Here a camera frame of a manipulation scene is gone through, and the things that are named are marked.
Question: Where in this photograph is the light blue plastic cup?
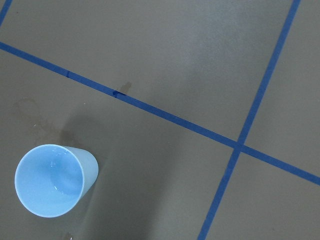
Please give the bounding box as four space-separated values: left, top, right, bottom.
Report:
14 144 99 218

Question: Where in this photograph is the brown paper table cover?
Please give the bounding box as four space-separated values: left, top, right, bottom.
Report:
0 0 320 240

